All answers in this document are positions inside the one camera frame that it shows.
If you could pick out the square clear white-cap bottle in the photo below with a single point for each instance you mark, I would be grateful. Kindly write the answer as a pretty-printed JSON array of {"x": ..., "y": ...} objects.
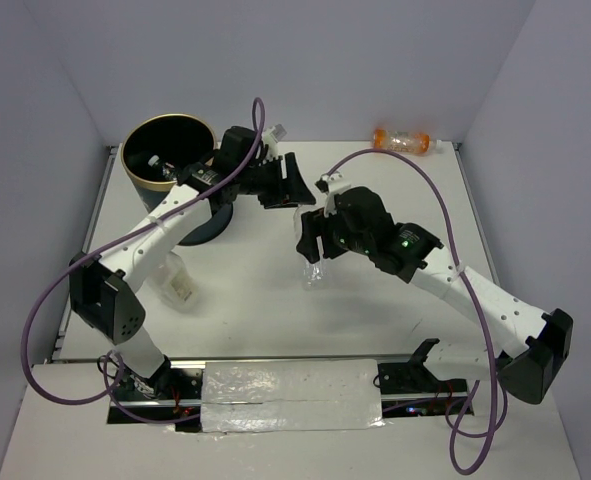
[{"x": 172, "y": 283}]

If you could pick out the black bin with gold rim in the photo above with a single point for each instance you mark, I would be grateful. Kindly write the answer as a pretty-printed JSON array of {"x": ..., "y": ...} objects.
[{"x": 181, "y": 139}]

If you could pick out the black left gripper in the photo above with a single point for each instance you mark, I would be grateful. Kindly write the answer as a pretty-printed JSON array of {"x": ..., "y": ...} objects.
[{"x": 293, "y": 191}]

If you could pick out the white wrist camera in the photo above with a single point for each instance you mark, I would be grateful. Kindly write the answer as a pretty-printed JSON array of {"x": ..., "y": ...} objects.
[
  {"x": 332, "y": 185},
  {"x": 272, "y": 136}
]

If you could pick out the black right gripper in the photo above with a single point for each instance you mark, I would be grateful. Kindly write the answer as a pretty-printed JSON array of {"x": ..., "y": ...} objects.
[{"x": 315, "y": 224}]

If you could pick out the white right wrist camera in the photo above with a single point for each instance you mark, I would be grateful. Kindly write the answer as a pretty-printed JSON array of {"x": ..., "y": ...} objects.
[{"x": 332, "y": 185}]

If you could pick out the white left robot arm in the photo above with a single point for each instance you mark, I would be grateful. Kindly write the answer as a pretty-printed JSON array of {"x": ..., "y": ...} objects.
[{"x": 103, "y": 287}]

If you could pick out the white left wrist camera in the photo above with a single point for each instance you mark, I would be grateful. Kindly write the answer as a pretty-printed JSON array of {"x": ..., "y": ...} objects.
[{"x": 272, "y": 136}]

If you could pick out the silver foil tape sheet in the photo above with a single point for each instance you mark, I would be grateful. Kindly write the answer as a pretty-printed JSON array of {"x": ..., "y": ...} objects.
[{"x": 307, "y": 395}]

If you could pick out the crushed clear blue-label bottle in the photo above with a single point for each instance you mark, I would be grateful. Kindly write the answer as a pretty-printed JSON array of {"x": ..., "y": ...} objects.
[{"x": 161, "y": 170}]

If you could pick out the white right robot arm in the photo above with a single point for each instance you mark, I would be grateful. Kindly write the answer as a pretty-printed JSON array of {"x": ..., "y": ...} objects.
[{"x": 533, "y": 344}]

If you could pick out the long clear plastic bottle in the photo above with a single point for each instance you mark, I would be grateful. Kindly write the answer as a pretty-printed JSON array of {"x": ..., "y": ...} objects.
[{"x": 313, "y": 276}]

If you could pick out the orange label plastic bottle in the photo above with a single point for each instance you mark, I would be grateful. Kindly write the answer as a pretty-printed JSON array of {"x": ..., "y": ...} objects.
[{"x": 414, "y": 143}]

